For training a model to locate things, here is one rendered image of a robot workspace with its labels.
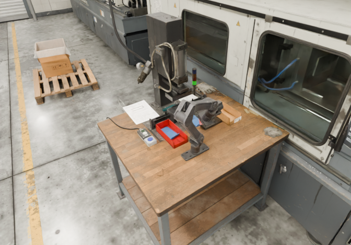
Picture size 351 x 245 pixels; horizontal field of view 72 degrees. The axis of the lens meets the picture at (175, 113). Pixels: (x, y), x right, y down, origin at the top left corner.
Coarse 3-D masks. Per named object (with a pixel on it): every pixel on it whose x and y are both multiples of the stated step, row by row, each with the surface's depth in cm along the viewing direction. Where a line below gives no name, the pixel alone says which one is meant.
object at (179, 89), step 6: (162, 78) 195; (168, 84) 190; (174, 84) 189; (180, 84) 181; (174, 90) 183; (180, 90) 178; (186, 90) 181; (168, 96) 183; (174, 96) 180; (180, 96) 182
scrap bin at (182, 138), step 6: (168, 120) 188; (156, 126) 182; (162, 126) 187; (168, 126) 188; (174, 126) 183; (162, 132) 176; (180, 132) 178; (168, 138) 171; (174, 138) 177; (180, 138) 176; (186, 138) 173; (174, 144) 172; (180, 144) 170
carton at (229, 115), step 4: (216, 100) 204; (220, 100) 204; (224, 104) 202; (224, 108) 204; (228, 108) 199; (232, 108) 194; (224, 112) 201; (228, 112) 201; (232, 112) 196; (236, 112) 192; (240, 112) 189; (220, 116) 192; (224, 116) 188; (228, 116) 196; (232, 116) 196; (236, 116) 194; (240, 116) 190; (224, 120) 190; (228, 120) 186; (232, 120) 192; (236, 120) 189; (228, 124) 187
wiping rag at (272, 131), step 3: (264, 129) 181; (267, 129) 180; (270, 129) 179; (273, 129) 179; (276, 129) 179; (267, 132) 177; (270, 132) 177; (273, 132) 176; (276, 132) 176; (279, 132) 176; (267, 135) 176; (270, 135) 175; (273, 135) 174; (276, 135) 174; (279, 135) 175
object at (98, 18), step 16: (80, 16) 774; (96, 16) 582; (144, 16) 451; (96, 32) 652; (112, 32) 514; (128, 32) 452; (144, 32) 469; (112, 48) 557; (128, 48) 467; (144, 48) 482; (128, 64) 487
